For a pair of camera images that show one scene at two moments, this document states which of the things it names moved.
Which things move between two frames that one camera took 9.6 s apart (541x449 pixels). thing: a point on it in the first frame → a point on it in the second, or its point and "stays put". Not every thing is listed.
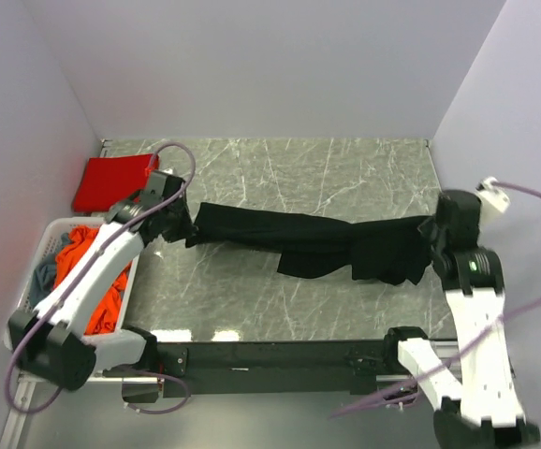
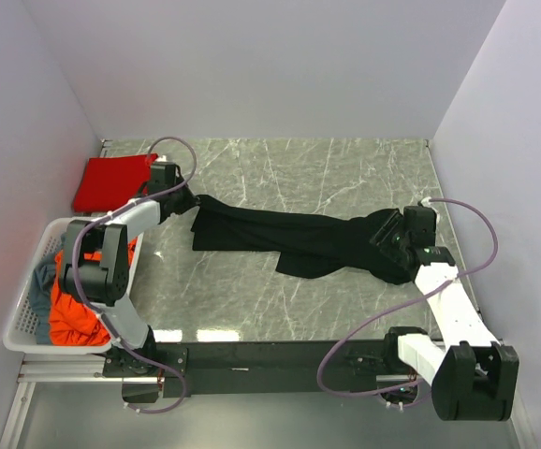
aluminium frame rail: x=26 y=390 stays put
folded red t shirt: x=108 y=181 stays put
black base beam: x=345 y=367 stays put
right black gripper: x=477 y=217 → x=383 y=238
